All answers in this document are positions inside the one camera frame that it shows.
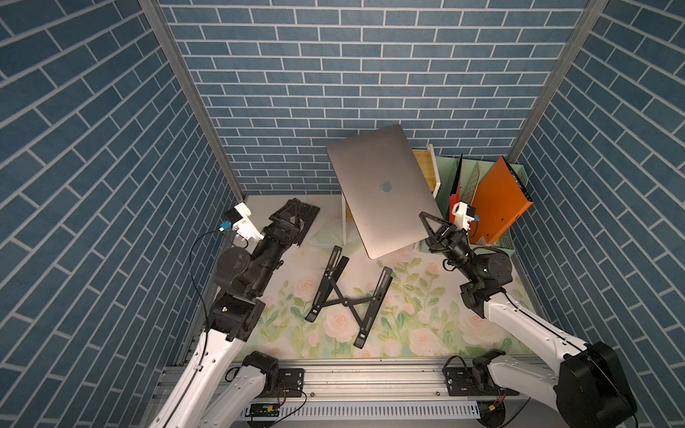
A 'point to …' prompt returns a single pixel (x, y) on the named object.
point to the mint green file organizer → (474, 173)
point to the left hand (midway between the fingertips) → (308, 206)
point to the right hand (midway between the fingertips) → (425, 222)
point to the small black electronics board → (264, 410)
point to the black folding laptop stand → (331, 295)
